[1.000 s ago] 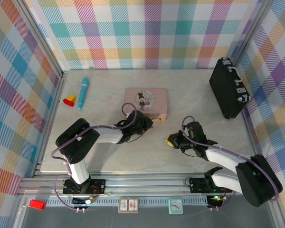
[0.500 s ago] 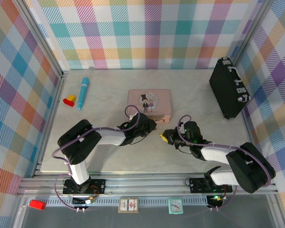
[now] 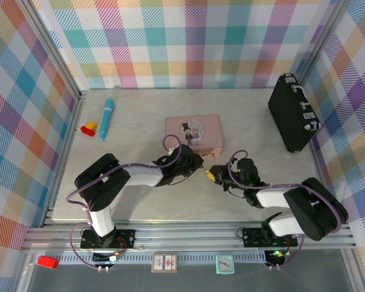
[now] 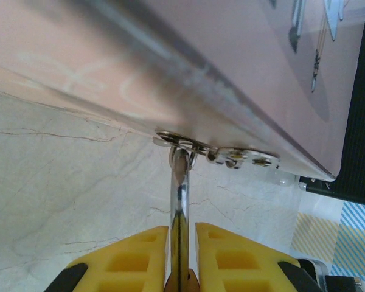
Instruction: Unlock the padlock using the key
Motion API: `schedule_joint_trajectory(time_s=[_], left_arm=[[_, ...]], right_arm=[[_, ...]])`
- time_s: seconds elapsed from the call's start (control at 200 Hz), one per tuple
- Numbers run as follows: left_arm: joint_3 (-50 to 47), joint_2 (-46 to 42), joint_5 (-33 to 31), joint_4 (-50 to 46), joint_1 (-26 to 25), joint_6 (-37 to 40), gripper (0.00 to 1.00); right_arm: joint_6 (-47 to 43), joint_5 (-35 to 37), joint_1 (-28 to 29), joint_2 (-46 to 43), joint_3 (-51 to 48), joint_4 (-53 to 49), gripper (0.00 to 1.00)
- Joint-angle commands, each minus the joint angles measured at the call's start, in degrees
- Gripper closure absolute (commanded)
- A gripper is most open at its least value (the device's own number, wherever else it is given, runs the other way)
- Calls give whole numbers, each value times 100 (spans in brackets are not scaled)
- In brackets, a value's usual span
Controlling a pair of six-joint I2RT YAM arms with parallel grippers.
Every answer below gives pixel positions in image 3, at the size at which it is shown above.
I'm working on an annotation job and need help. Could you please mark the pink tin box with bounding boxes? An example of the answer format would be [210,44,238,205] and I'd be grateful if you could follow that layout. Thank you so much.
[165,114,224,159]

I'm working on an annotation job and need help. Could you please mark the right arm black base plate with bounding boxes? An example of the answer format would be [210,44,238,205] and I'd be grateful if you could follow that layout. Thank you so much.
[242,226,299,249]

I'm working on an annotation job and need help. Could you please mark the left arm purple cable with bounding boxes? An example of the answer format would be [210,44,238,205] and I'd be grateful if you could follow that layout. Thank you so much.
[66,134,183,272]

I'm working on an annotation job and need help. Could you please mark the black briefcase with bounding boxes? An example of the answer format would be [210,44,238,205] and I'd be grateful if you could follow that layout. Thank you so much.
[267,72,322,153]

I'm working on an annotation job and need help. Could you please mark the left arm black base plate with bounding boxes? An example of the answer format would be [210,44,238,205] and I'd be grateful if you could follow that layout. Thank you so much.
[80,228,137,251]

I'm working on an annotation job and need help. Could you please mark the blue marker pen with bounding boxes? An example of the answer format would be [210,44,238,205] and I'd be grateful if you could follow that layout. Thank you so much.
[99,98,116,142]

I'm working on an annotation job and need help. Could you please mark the teal square clock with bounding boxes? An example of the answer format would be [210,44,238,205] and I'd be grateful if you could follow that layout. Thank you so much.
[215,254,234,274]

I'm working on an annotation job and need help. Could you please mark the aluminium frame cross rail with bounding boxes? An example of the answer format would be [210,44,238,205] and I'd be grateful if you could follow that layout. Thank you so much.
[21,223,358,252]

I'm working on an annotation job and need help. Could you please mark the grey slotted cable duct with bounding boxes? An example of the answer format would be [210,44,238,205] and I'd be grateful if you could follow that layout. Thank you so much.
[59,254,267,263]

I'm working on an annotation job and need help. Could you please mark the red yellow toy block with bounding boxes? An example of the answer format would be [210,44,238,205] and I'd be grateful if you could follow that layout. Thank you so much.
[80,121,98,137]

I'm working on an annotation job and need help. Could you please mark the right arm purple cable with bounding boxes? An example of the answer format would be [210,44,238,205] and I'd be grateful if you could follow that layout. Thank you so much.
[228,149,344,271]

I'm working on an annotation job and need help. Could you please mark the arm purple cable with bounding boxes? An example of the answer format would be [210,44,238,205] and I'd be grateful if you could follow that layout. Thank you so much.
[66,134,183,272]
[228,149,344,271]

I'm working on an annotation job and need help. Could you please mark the framed card on rail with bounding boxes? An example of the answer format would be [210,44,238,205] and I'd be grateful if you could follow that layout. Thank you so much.
[151,253,178,273]

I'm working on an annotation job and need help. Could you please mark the aluminium frame post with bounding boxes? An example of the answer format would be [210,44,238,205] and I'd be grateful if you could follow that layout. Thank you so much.
[297,0,353,85]
[19,0,88,101]

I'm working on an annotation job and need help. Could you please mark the red plastic brick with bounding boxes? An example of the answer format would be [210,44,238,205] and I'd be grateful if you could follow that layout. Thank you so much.
[37,255,61,270]

